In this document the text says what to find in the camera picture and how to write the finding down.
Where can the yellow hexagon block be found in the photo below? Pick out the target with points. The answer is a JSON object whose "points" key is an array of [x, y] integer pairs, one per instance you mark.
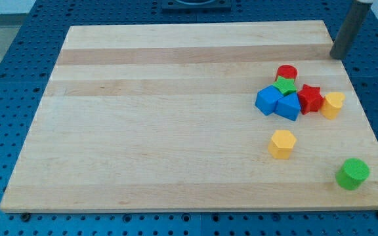
{"points": [[281, 144]]}

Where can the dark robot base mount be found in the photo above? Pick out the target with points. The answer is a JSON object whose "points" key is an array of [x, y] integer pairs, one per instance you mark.
{"points": [[175, 5]]}

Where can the blue triangular block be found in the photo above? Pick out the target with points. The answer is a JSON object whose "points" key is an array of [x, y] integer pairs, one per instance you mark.
{"points": [[288, 107]]}

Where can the wooden board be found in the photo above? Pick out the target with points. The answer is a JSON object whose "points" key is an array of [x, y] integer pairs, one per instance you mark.
{"points": [[161, 118]]}

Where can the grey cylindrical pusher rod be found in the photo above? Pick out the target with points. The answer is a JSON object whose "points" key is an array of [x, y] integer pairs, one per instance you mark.
{"points": [[349, 29]]}

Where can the yellow heart block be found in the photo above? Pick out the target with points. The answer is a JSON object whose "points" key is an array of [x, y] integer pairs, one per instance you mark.
{"points": [[332, 104]]}

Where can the red cylinder block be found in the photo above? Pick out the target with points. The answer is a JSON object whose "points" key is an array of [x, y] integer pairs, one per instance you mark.
{"points": [[286, 71]]}

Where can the green cylinder block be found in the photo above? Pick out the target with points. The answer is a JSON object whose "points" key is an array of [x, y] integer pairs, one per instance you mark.
{"points": [[352, 174]]}

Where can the red star block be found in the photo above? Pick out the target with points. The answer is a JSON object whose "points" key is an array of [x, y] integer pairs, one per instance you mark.
{"points": [[310, 99]]}

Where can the blue cube block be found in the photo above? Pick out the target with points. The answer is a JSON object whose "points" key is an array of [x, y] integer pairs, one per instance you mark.
{"points": [[267, 99]]}

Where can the green star block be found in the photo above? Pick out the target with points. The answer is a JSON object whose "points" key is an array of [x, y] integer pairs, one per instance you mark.
{"points": [[285, 86]]}

